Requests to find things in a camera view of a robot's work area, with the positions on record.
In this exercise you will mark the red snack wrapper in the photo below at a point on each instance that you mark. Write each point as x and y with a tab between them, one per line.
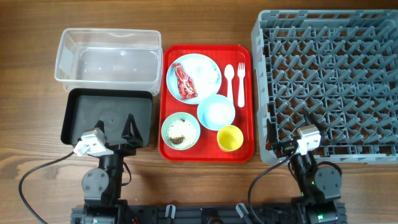
185	83

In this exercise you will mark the light blue plate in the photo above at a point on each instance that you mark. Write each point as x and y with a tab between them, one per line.
203	89

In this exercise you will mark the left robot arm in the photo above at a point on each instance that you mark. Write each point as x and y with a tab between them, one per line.
102	185

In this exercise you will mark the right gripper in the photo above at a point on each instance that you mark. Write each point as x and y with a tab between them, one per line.
285	149

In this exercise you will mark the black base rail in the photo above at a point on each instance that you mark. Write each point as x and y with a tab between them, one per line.
281	213

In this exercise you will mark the clear plastic bin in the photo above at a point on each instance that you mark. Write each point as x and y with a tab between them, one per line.
113	59

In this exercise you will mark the light blue bowl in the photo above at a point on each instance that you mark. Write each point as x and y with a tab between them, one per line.
215	112

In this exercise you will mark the rice food waste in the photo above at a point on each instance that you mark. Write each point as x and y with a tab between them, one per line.
181	134

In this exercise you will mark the white plastic spoon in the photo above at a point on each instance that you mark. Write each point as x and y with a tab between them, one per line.
229	75

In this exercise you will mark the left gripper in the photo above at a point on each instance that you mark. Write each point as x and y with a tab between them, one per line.
130	149

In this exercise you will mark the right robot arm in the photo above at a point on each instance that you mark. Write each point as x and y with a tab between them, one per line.
319	182

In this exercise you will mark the black plastic tray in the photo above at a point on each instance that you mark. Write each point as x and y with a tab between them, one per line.
85	107

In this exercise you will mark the green bowl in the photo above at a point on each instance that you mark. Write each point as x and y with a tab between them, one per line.
176	116

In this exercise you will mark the red serving tray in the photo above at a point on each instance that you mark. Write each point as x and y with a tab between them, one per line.
207	149

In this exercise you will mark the white tissue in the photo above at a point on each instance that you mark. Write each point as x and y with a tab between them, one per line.
202	69

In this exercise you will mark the yellow cup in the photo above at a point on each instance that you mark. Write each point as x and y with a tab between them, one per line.
230	138

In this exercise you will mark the white plastic fork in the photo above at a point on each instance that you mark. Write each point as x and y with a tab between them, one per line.
241	74

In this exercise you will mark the grey dishwasher rack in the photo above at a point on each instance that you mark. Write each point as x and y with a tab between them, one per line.
340	66

